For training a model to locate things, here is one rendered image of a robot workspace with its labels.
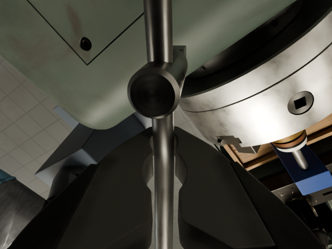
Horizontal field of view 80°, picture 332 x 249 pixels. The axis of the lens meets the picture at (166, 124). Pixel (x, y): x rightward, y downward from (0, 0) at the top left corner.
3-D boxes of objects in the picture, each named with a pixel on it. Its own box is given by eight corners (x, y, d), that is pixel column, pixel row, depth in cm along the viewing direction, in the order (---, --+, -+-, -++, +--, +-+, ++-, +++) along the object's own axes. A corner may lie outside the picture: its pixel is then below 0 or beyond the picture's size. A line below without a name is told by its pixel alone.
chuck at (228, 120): (174, 82, 57) (184, 141, 29) (279, 4, 48) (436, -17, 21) (191, 105, 60) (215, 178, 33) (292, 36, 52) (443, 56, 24)
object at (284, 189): (261, 181, 70) (267, 193, 66) (291, 170, 67) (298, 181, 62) (283, 212, 78) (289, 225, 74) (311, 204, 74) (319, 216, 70)
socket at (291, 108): (274, 91, 29) (284, 98, 26) (298, 80, 28) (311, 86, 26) (279, 109, 30) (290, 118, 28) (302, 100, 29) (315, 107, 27)
